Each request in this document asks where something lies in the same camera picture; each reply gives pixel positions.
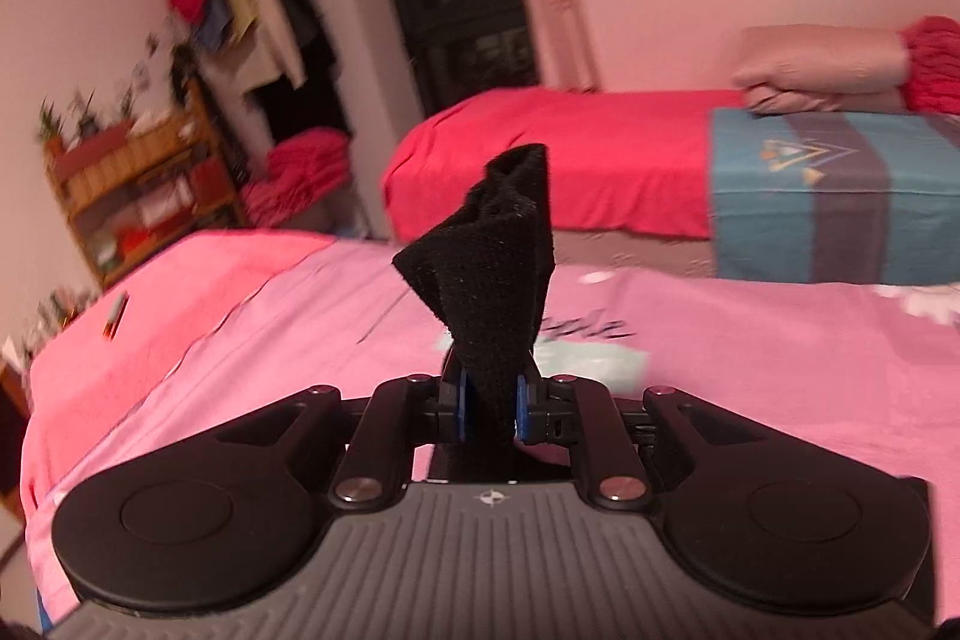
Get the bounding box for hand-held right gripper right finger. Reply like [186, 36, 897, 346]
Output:
[514, 373, 767, 510]

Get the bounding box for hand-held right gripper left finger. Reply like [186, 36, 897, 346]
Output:
[216, 370, 472, 510]

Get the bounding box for black pants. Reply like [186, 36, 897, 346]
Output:
[391, 143, 557, 483]

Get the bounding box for pink printed bed sheet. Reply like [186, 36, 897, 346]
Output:
[22, 235, 960, 640]

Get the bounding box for bed with red sheet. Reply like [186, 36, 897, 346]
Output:
[381, 87, 751, 279]

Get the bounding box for pile of red cloth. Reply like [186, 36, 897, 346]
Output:
[240, 128, 354, 229]

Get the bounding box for coral bed sheet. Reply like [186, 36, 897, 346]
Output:
[19, 227, 336, 522]

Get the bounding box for teal grey striped blanket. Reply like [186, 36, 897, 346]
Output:
[709, 107, 960, 286]

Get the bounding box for small red black object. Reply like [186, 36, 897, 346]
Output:
[103, 291, 131, 342]

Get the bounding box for wooden shelf unit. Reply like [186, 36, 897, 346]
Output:
[43, 77, 249, 290]

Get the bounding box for hanging clothes on rack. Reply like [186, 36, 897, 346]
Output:
[161, 0, 353, 163]

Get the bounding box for folded pale pink quilt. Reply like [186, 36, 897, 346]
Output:
[731, 25, 913, 117]

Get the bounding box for green potted plant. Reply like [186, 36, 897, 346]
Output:
[37, 85, 102, 148]

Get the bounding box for red knit blanket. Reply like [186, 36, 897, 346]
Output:
[900, 15, 960, 117]

